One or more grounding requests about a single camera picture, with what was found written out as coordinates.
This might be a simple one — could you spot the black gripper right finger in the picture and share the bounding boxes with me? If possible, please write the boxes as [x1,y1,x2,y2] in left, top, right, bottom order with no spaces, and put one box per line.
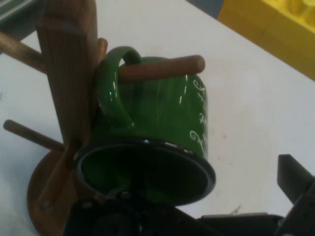
[200,153,315,236]

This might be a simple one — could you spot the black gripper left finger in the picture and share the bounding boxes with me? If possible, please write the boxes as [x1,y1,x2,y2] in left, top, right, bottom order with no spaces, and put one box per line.
[63,189,200,236]

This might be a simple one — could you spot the green mug with white script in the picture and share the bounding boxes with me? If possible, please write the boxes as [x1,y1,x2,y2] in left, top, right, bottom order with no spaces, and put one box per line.
[73,46,218,207]

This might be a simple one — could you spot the brown wooden mug tree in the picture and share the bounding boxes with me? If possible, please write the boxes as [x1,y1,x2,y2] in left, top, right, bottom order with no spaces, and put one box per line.
[0,0,206,234]

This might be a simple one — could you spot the yellow giant toy brick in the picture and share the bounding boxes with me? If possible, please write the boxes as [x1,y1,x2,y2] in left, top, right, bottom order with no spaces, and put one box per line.
[217,0,315,82]

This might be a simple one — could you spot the grey giant toy brick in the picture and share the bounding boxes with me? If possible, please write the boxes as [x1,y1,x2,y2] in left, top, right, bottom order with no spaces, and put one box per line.
[186,0,225,18]

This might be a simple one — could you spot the horizontal aluminium rail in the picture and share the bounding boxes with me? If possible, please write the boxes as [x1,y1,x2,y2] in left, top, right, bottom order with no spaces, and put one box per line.
[0,0,46,28]

